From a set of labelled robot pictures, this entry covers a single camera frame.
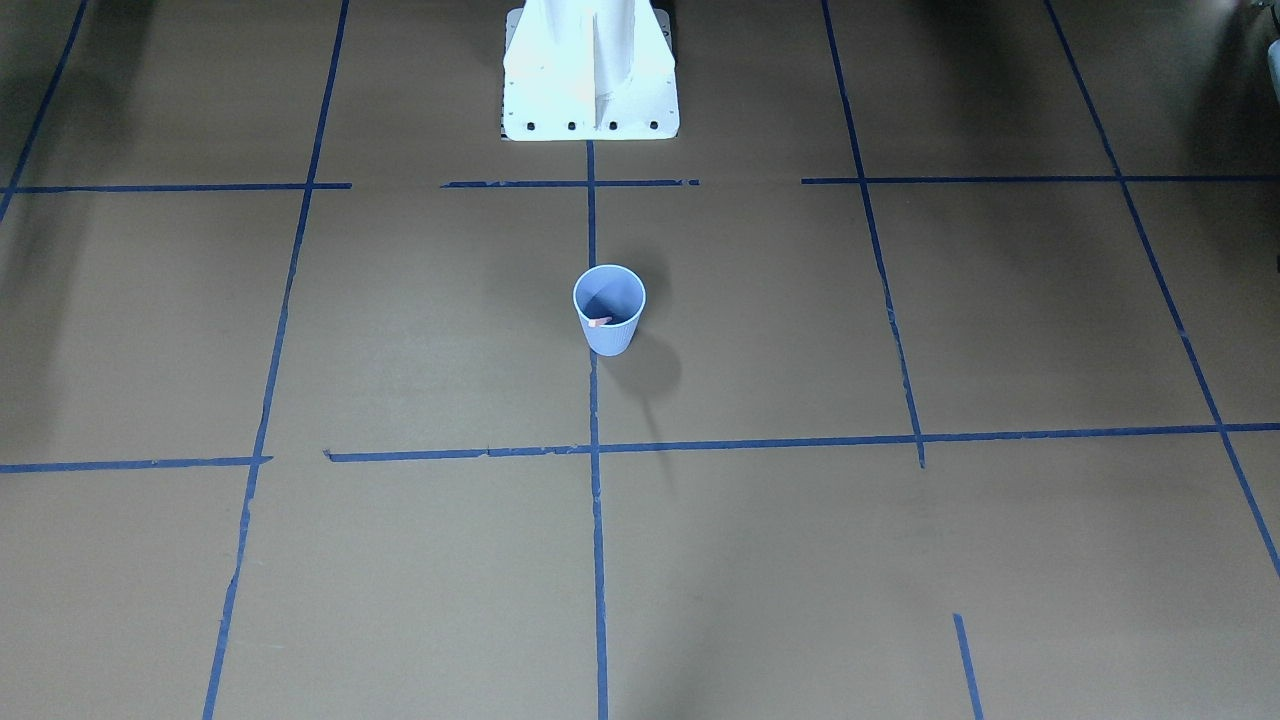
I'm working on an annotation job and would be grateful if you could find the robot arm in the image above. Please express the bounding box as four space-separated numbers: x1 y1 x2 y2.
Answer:
1266 38 1280 102

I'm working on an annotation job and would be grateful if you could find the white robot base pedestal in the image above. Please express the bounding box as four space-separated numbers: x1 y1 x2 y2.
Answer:
500 1 681 142

